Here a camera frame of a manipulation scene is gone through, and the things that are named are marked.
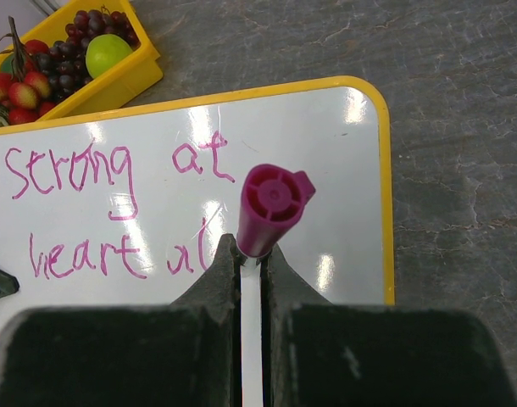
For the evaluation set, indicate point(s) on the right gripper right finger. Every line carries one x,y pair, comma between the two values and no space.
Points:
316,353

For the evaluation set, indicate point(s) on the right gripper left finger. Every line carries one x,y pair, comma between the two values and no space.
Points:
186,353

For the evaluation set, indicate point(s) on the yellow-framed whiteboard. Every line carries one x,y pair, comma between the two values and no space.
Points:
126,208

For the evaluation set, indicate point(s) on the purple whiteboard marker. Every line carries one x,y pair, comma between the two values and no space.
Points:
272,203

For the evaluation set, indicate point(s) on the red cherry bunch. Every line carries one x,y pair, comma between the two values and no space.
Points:
28,94

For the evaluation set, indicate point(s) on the green lime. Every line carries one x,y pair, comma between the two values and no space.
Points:
8,66

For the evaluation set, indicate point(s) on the yellow plastic fruit bin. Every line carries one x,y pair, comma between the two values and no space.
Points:
111,90

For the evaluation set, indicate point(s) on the dark purple grape bunch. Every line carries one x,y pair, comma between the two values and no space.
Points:
68,72

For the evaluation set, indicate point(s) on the red apple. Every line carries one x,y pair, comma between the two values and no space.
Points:
34,46

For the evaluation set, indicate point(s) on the light green apple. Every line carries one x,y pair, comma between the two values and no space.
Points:
104,52

